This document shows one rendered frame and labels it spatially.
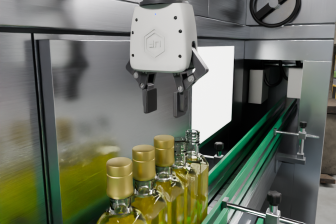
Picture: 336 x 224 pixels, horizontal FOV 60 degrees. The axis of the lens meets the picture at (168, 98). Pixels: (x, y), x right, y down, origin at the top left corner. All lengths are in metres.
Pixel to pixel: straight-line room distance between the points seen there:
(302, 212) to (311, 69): 0.69
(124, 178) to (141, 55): 0.18
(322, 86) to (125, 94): 1.04
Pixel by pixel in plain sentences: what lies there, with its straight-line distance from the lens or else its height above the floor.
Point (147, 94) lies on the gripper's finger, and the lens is 0.47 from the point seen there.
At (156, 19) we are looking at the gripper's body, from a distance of 0.44.
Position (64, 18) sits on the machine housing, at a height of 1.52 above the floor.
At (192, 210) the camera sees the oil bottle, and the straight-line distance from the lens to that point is 0.58.
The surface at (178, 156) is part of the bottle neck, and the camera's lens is 0.53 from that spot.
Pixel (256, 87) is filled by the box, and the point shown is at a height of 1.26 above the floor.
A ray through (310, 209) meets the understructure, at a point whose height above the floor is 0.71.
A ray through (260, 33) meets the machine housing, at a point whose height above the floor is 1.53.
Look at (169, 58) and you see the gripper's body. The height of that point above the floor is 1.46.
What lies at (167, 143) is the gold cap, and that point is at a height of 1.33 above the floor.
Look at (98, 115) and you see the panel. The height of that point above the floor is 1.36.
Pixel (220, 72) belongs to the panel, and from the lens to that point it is 1.08.
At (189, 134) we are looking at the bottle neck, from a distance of 0.58.
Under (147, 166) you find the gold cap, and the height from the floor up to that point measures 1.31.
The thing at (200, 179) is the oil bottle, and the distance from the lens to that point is 0.59.
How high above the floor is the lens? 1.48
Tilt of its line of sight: 11 degrees down
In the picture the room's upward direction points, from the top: straight up
